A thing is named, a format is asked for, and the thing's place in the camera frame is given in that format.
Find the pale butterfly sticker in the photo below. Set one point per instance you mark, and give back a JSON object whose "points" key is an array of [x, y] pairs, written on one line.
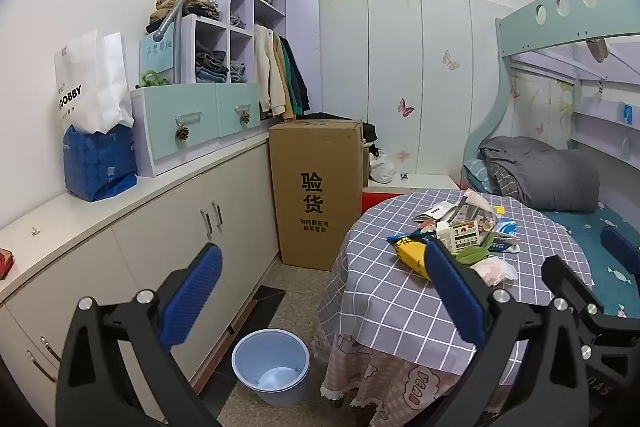
{"points": [[451, 60]]}

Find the cream hanging jacket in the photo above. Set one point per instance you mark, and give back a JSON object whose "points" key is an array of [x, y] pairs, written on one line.
{"points": [[265, 67]]}

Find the striped pillow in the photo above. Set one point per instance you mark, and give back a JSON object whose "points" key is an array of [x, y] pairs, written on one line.
{"points": [[475, 174]]}

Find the small blue item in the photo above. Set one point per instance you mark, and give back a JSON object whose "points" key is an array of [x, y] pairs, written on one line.
{"points": [[627, 113]]}

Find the dark floor mat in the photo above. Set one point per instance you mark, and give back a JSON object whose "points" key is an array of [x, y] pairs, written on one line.
{"points": [[260, 307]]}

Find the teal drawer unit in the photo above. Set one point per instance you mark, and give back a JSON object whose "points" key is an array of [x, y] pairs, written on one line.
{"points": [[200, 122]]}

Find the white low platform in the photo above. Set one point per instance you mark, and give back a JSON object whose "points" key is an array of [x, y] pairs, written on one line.
{"points": [[425, 182]]}

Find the white wardrobe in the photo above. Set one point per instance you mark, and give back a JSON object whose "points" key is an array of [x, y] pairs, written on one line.
{"points": [[430, 72]]}

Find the pink lace table skirt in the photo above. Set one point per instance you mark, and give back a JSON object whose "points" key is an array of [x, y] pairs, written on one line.
{"points": [[380, 377]]}

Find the white paper bag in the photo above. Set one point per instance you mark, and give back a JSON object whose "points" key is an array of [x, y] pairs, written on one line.
{"points": [[95, 77]]}

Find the pile of brown clothes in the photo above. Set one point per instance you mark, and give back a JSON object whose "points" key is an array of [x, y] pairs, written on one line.
{"points": [[185, 9]]}

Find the dark hanging garment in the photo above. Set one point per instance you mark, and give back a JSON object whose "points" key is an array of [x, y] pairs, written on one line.
{"points": [[300, 74]]}

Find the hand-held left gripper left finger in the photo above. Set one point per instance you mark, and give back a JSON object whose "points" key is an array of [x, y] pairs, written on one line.
{"points": [[192, 292]]}

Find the white plastic bag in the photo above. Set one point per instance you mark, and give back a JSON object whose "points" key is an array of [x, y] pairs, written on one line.
{"points": [[382, 167]]}

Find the small red object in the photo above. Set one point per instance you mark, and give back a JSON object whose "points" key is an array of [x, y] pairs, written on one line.
{"points": [[5, 263]]}

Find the purple door panel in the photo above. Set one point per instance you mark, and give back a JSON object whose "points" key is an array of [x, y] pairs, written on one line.
{"points": [[302, 47]]}

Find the faint pink butterfly sticker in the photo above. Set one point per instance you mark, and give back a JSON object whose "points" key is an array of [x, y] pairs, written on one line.
{"points": [[402, 155]]}

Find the tall cardboard box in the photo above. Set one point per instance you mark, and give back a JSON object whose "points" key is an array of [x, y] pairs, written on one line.
{"points": [[315, 192]]}

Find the green toy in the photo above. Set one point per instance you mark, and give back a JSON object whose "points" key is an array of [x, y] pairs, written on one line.
{"points": [[152, 79]]}

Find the long white cabinet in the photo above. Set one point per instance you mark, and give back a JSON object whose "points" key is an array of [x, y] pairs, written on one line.
{"points": [[150, 227]]}

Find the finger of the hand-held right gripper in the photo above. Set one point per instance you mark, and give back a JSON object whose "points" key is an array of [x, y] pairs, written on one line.
{"points": [[567, 277], [622, 252]]}

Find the black clothes heap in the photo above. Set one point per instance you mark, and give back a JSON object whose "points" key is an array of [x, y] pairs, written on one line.
{"points": [[369, 137]]}

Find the teal candy print sheet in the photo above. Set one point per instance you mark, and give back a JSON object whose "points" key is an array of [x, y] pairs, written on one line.
{"points": [[585, 227]]}

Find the blue plastic bin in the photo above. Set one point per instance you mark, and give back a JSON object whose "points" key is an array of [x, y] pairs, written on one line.
{"points": [[272, 369]]}

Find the blue and white tissue pack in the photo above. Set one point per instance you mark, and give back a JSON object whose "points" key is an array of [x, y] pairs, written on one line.
{"points": [[505, 234]]}

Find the folded dark clothes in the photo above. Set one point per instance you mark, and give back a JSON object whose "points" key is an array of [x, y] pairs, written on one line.
{"points": [[212, 58]]}

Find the yellow and blue snack packet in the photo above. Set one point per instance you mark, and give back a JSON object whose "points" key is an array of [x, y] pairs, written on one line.
{"points": [[412, 252]]}

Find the pinecone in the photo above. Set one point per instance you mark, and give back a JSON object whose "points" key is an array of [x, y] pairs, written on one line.
{"points": [[182, 133], [245, 118]]}

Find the white box with red label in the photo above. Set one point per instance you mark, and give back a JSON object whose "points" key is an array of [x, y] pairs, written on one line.
{"points": [[457, 234]]}

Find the teal bunk bed frame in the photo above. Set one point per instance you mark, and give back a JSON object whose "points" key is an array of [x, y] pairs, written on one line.
{"points": [[550, 14]]}

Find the purple stepped shelf unit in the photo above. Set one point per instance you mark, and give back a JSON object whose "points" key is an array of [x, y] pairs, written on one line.
{"points": [[240, 42]]}

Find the green hanging garment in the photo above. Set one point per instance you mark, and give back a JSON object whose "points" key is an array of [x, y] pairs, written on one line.
{"points": [[295, 82]]}

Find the red storage box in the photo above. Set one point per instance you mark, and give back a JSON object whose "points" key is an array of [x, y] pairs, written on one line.
{"points": [[380, 199]]}

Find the teal sign board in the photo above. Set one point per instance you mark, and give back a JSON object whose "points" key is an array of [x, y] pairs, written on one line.
{"points": [[160, 54]]}

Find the grey duvet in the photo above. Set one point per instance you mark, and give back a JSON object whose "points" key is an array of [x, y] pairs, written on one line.
{"points": [[545, 172]]}

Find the purple bed shelf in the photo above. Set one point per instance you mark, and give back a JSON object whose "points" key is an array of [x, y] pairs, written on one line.
{"points": [[605, 107]]}

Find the green wrapper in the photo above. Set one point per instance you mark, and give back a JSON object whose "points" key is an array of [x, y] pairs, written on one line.
{"points": [[475, 254]]}

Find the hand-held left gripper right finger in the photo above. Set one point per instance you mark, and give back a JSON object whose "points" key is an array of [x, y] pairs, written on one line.
{"points": [[452, 292]]}

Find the yellow hanging garment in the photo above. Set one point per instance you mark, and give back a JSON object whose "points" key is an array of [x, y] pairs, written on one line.
{"points": [[282, 77]]}

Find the round table grey checked tablecloth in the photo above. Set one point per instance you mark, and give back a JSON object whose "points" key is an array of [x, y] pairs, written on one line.
{"points": [[380, 267]]}

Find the pink plastic bag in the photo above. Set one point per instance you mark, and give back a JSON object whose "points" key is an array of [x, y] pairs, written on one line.
{"points": [[495, 271]]}

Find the silver foil wrapper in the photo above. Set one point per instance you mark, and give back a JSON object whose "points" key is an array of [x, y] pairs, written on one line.
{"points": [[470, 207]]}

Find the folded blue jeans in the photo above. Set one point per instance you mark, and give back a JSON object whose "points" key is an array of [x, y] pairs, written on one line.
{"points": [[210, 76]]}

